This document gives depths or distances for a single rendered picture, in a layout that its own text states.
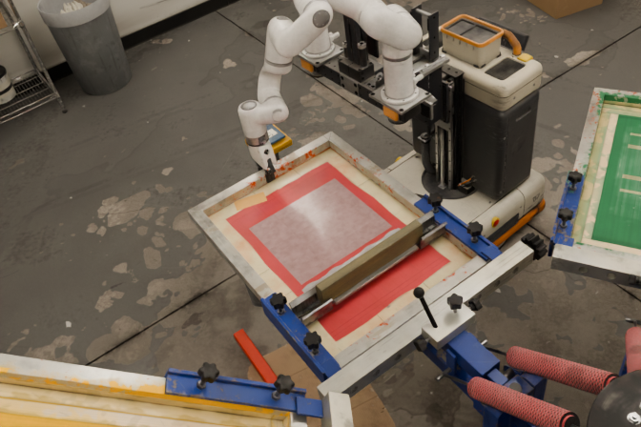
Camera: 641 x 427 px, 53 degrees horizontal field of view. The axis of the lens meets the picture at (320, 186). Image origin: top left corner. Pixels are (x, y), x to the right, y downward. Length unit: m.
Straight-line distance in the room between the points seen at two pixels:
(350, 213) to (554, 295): 1.30
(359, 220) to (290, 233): 0.22
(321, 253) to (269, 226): 0.21
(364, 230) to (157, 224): 1.85
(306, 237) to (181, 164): 2.07
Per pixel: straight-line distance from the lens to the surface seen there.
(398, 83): 2.13
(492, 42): 2.72
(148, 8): 5.30
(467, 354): 1.62
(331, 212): 2.07
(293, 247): 1.99
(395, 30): 1.94
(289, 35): 1.84
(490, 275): 1.76
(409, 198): 2.03
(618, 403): 1.30
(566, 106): 4.09
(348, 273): 1.76
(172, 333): 3.14
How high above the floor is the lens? 2.41
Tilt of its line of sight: 42 degrees down
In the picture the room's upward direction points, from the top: 10 degrees counter-clockwise
